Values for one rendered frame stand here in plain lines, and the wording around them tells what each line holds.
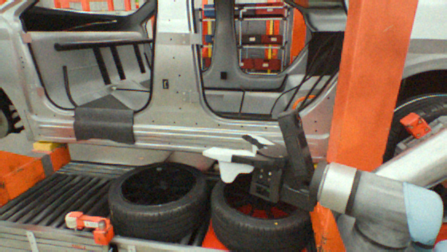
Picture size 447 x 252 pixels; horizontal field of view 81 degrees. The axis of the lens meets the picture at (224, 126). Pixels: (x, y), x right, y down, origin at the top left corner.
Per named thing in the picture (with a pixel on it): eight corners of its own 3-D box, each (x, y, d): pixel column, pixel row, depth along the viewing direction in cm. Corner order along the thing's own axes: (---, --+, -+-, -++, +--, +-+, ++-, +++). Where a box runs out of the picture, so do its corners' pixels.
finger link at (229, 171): (199, 183, 45) (252, 187, 46) (203, 151, 44) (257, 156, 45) (200, 175, 48) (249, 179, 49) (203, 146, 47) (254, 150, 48)
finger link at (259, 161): (231, 166, 43) (282, 170, 44) (232, 157, 43) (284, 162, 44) (229, 155, 48) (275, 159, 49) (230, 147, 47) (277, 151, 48)
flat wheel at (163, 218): (104, 255, 151) (96, 222, 143) (119, 191, 211) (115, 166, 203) (215, 236, 165) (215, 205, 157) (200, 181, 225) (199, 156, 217)
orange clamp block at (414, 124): (423, 124, 125) (412, 112, 124) (433, 131, 118) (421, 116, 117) (409, 134, 128) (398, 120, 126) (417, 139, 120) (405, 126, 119)
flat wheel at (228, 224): (290, 191, 212) (292, 165, 204) (331, 256, 150) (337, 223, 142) (208, 197, 204) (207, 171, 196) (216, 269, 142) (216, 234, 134)
